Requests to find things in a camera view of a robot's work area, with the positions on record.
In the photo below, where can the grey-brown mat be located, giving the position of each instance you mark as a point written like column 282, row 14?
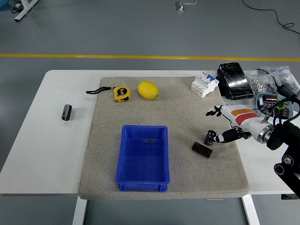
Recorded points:
column 178, row 117

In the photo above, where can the clear bag of nuts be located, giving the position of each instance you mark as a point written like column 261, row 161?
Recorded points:
column 256, row 83

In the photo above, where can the blue plastic box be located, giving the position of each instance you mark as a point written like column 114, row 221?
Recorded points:
column 143, row 161

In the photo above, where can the yellow lemon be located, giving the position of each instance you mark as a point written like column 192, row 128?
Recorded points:
column 147, row 90

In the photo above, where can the white circuit breaker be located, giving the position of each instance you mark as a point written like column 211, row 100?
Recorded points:
column 202, row 85

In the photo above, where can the black wrapped box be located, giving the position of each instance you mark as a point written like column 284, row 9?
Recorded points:
column 235, row 80

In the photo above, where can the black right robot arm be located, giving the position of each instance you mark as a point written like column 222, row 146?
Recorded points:
column 281, row 136

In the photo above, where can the light blue bowl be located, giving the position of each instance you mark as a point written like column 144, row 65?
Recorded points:
column 259, row 106

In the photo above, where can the yellow tape measure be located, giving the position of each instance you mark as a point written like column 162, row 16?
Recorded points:
column 122, row 93

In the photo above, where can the large brown printed capacitor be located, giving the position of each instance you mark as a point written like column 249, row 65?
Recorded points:
column 269, row 100

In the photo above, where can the dark brown ribbed battery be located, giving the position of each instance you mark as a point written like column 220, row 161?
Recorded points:
column 201, row 150

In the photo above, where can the white table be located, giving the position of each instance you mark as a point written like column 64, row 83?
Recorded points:
column 47, row 145

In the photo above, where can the white floor stand frame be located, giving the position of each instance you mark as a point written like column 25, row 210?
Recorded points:
column 22, row 12

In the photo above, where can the black printed cylindrical battery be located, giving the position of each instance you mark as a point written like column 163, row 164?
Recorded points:
column 208, row 140

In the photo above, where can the white table leg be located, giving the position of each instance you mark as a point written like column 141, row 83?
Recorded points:
column 251, row 211
column 79, row 211

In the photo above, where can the black table control panel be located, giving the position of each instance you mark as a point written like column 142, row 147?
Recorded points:
column 287, row 197

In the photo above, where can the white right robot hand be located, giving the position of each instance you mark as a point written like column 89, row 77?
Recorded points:
column 243, row 119

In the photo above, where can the green plastic part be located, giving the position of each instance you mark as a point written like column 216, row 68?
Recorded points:
column 280, row 106

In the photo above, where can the dark capacitor in bowl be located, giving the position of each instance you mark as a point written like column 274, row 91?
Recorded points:
column 284, row 112

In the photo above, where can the clear bag of screws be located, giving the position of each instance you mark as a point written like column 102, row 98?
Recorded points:
column 281, row 75

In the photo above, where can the black power adapter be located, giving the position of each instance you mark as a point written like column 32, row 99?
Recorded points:
column 287, row 90

